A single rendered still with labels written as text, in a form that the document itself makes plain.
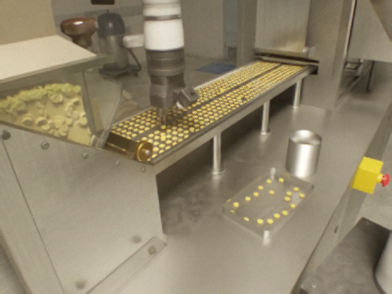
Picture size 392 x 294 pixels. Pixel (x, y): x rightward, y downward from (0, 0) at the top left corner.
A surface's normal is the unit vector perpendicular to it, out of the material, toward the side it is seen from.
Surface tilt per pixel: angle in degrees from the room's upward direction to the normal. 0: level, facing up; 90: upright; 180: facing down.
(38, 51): 44
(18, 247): 90
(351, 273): 0
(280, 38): 90
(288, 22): 90
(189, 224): 0
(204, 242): 0
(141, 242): 90
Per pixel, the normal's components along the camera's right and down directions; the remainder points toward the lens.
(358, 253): -0.04, -0.88
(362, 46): -0.61, 0.40
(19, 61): 0.52, -0.44
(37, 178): 0.79, 0.27
